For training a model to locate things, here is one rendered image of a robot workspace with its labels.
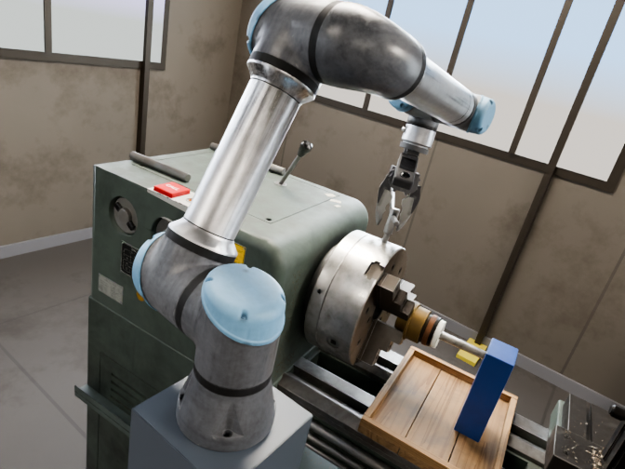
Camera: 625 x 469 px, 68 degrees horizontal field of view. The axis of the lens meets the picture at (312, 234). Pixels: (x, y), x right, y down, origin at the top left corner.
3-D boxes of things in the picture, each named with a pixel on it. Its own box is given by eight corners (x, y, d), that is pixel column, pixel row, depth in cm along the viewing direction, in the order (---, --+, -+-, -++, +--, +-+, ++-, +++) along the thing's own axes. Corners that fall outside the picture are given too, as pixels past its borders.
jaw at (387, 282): (364, 303, 113) (363, 277, 103) (373, 288, 115) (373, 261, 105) (406, 323, 108) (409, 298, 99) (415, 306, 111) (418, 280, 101)
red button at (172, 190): (152, 193, 108) (152, 184, 107) (171, 189, 113) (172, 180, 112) (171, 202, 106) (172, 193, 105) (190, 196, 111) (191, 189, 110)
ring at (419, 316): (398, 307, 107) (436, 324, 104) (411, 292, 115) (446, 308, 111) (388, 340, 111) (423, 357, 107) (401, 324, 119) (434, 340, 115)
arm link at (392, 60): (403, -4, 55) (506, 94, 95) (332, -14, 61) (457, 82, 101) (369, 93, 58) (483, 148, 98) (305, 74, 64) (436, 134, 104)
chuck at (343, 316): (302, 366, 108) (343, 240, 101) (352, 330, 136) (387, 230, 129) (336, 384, 104) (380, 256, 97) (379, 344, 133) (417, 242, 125)
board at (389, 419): (357, 430, 105) (361, 417, 104) (407, 355, 135) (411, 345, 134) (488, 508, 93) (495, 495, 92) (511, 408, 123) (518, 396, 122)
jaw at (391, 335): (366, 313, 118) (348, 356, 118) (362, 313, 114) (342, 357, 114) (406, 332, 114) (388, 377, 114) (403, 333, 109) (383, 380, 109)
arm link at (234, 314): (229, 404, 61) (244, 317, 55) (170, 349, 68) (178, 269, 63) (291, 367, 70) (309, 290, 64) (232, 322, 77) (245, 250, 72)
